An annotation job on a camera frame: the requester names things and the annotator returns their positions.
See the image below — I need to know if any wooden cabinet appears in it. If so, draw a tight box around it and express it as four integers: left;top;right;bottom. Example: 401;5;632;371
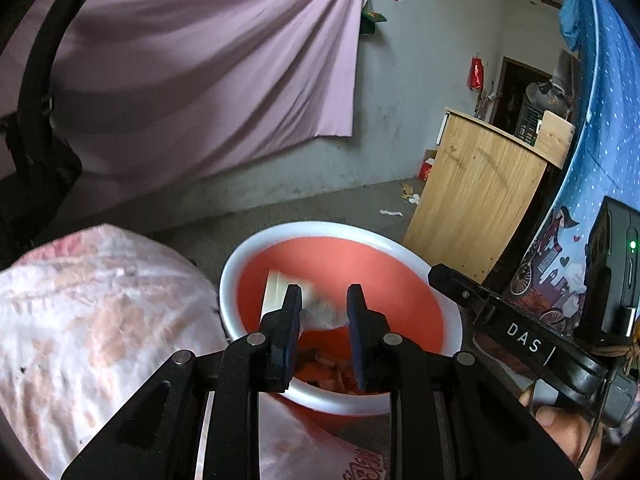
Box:
402;107;576;286

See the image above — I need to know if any green hat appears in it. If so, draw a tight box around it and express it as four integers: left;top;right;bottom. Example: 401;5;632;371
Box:
361;10;389;36

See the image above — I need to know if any red hanging bag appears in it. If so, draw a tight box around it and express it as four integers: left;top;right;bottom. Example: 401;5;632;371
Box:
467;56;486;92

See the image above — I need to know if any pink hanging cloth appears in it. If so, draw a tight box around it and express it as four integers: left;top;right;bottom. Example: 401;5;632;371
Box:
0;0;371;197

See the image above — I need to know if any black cable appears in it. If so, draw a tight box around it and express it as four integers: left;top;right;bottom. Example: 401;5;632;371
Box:
575;375;617;466

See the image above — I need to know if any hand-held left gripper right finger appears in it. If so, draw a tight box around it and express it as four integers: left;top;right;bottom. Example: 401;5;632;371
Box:
346;283;583;480

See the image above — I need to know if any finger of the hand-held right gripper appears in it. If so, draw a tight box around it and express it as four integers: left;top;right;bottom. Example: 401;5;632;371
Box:
428;263;502;322

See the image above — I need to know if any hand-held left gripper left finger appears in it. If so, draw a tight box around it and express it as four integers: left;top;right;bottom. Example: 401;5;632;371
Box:
60;285;304;480

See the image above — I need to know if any floral tablecloth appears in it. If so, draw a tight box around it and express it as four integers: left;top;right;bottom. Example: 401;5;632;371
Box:
0;224;232;480

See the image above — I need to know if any person's right hand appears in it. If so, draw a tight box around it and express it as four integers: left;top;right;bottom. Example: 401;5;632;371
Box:
519;385;603;478

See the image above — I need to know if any red cardboard box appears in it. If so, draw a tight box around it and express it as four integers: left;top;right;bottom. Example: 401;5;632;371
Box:
419;150;439;181

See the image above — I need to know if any white paper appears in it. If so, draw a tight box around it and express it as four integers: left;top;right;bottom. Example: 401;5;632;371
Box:
260;269;352;332

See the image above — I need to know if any white plastic bag red print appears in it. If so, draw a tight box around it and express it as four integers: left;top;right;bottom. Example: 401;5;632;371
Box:
259;394;397;480

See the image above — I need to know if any orange basin with white rim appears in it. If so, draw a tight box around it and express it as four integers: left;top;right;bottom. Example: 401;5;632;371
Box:
219;221;463;417

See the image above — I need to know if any light blue hanging cloth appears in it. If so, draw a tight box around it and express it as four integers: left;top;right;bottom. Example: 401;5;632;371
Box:
559;0;584;54

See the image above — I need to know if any black office chair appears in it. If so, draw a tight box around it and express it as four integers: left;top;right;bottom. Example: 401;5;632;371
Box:
0;0;98;257

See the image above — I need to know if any blue printed curtain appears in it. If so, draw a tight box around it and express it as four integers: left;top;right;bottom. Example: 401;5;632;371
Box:
500;0;640;342

